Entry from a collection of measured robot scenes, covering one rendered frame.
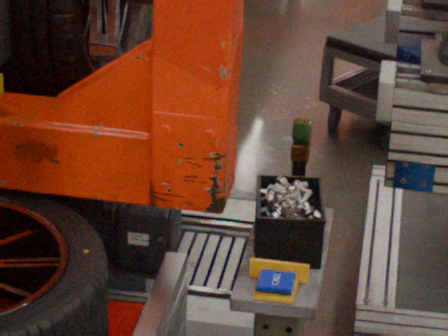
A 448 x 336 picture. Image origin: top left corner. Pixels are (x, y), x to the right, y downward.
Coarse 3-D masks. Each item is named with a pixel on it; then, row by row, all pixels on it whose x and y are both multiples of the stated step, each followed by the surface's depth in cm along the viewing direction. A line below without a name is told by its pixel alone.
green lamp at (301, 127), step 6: (294, 120) 271; (300, 120) 270; (306, 120) 271; (294, 126) 269; (300, 126) 268; (306, 126) 268; (294, 132) 269; (300, 132) 269; (306, 132) 269; (294, 138) 270; (300, 138) 270; (306, 138) 269
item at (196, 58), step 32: (160, 0) 240; (192, 0) 239; (224, 0) 238; (160, 32) 243; (192, 32) 242; (224, 32) 241; (160, 64) 246; (192, 64) 245; (224, 64) 244; (160, 96) 248; (192, 96) 248; (224, 96) 247; (160, 128) 251; (192, 128) 250; (224, 128) 250; (160, 160) 254; (192, 160) 253; (224, 160) 253; (160, 192) 257; (192, 192) 256; (224, 192) 257
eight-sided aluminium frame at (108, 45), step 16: (96, 0) 271; (112, 0) 271; (96, 16) 273; (112, 16) 273; (96, 32) 275; (112, 32) 274; (96, 48) 276; (112, 48) 276; (128, 48) 315; (96, 64) 282
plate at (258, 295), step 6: (258, 276) 249; (294, 282) 248; (294, 288) 245; (258, 294) 242; (264, 294) 243; (270, 294) 243; (276, 294) 243; (282, 294) 243; (294, 294) 244; (264, 300) 242; (270, 300) 242; (276, 300) 242; (282, 300) 242; (288, 300) 242
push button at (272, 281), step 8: (264, 272) 247; (272, 272) 247; (280, 272) 247; (288, 272) 247; (264, 280) 244; (272, 280) 244; (280, 280) 244; (288, 280) 244; (256, 288) 242; (264, 288) 242; (272, 288) 242; (280, 288) 242; (288, 288) 242
